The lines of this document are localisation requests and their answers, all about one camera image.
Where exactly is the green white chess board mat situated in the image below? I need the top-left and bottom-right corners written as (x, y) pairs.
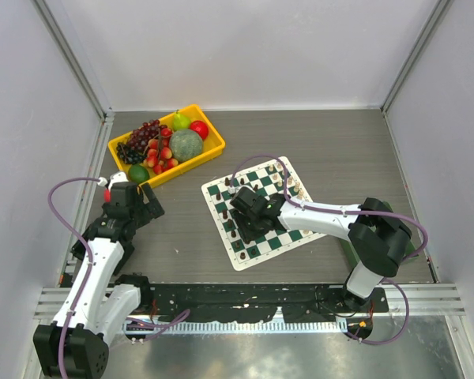
top-left (201, 156), bottom-right (324, 271)

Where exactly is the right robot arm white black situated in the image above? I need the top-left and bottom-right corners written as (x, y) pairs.
top-left (230, 186), bottom-right (412, 311)

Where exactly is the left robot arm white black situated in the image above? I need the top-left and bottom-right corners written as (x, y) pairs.
top-left (33, 181), bottom-right (164, 378)

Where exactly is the green avocado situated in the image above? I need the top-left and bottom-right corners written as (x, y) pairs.
top-left (127, 164), bottom-right (150, 184)

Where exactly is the black grape bunch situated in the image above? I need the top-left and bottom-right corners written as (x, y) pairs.
top-left (116, 142), bottom-right (145, 165)

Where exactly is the dark purple grape bunch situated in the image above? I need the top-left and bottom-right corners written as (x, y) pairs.
top-left (126, 119), bottom-right (160, 154)

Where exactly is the green netted melon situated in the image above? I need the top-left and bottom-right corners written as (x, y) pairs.
top-left (169, 129), bottom-right (203, 163)

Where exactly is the green pear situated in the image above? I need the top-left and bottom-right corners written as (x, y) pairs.
top-left (172, 110), bottom-right (191, 132)

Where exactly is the red apple in tray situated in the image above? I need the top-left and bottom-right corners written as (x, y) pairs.
top-left (189, 120), bottom-right (209, 141)

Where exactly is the green plastic tray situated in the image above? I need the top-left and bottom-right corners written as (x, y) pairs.
top-left (341, 215), bottom-right (414, 277)

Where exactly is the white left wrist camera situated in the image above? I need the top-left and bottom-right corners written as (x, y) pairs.
top-left (97, 171), bottom-right (128, 190)

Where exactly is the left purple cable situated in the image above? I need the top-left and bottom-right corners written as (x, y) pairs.
top-left (47, 177), bottom-right (107, 376)

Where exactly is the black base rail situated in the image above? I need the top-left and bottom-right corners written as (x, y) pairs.
top-left (132, 283), bottom-right (389, 324)

